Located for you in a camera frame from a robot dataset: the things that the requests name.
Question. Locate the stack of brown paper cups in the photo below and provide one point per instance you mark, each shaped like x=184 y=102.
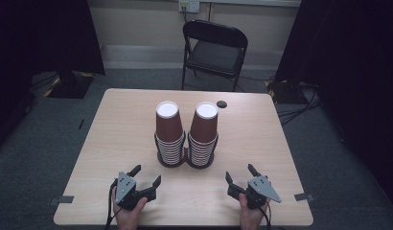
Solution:
x=203 y=127
x=169 y=127

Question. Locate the black stand base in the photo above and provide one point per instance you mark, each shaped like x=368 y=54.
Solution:
x=282 y=91
x=70 y=86

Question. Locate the dark round table grommet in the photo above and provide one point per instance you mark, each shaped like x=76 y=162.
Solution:
x=221 y=104

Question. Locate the black folding chair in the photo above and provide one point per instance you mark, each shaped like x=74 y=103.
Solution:
x=215 y=54

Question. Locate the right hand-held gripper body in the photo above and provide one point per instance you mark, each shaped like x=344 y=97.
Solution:
x=257 y=190

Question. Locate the small black tape piece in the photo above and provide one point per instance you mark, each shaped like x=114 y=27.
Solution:
x=81 y=124

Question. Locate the white wall socket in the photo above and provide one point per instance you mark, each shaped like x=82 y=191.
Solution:
x=189 y=5

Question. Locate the person's right hand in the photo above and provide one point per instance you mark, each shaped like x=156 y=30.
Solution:
x=250 y=218

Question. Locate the person's left hand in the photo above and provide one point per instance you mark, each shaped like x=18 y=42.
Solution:
x=129 y=218

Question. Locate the grey tape strip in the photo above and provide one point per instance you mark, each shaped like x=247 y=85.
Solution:
x=304 y=197
x=61 y=200

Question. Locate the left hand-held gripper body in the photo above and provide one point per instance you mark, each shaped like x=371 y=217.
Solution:
x=129 y=191

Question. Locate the black curtain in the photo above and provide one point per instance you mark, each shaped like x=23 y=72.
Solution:
x=351 y=64
x=41 y=38

